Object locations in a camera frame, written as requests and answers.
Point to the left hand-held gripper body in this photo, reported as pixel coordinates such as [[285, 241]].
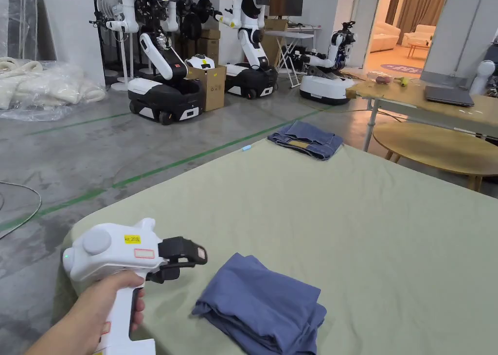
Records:
[[105, 250]]

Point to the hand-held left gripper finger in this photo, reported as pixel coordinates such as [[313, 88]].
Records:
[[165, 273], [184, 250]]

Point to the white wheeled robot bent arm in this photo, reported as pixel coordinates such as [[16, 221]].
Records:
[[325, 86]]

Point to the person's left forearm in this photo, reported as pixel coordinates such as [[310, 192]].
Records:
[[54, 341]]

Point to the person's left hand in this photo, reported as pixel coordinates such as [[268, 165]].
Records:
[[95, 304]]

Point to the folded blue shirt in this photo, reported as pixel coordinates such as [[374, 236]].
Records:
[[260, 304]]

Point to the white black wheeled robot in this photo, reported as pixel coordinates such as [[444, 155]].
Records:
[[251, 47], [163, 86]]

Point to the open cardboard carton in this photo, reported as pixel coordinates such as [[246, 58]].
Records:
[[212, 86]]

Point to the bed with pale green sheet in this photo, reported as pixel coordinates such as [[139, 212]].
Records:
[[350, 230]]

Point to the folded denim jeans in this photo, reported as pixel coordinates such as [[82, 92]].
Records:
[[307, 137]]

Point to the pile of white bedding in plastic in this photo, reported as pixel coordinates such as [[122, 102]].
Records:
[[42, 86]]

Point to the stack of cardboard cartons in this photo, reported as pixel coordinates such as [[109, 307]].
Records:
[[208, 43]]

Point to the white standing fan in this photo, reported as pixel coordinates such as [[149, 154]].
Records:
[[113, 8]]

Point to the black monitor on carton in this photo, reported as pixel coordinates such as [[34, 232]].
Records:
[[286, 4]]

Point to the white sofa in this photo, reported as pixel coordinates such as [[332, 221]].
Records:
[[383, 36]]

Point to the white armchair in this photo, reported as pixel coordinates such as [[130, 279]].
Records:
[[422, 34]]

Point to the brown curtain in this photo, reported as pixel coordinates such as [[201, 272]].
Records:
[[420, 5]]

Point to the white rounded robot head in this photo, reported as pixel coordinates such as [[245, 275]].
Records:
[[482, 77]]

